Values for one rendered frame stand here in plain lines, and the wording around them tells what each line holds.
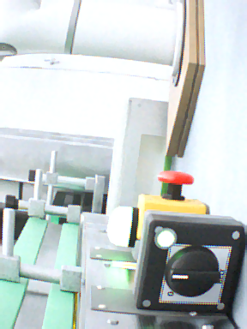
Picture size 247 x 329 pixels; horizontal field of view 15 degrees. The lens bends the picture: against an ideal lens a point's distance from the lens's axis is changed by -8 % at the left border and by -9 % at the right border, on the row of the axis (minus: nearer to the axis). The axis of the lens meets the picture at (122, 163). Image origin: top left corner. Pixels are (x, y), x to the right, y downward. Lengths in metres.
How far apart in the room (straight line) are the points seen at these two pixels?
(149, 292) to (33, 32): 0.65
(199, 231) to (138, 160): 0.78
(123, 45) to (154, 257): 0.62
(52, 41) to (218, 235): 0.64
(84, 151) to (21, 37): 1.04
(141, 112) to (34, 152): 0.84
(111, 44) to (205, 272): 0.66
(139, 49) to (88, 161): 1.02
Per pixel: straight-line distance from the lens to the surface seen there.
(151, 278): 0.74
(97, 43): 1.31
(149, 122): 1.50
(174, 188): 1.04
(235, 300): 0.75
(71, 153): 2.32
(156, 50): 1.32
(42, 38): 1.31
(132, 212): 1.03
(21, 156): 2.32
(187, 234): 0.73
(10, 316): 0.72
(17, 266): 0.88
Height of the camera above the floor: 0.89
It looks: 2 degrees down
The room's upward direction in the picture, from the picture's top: 83 degrees counter-clockwise
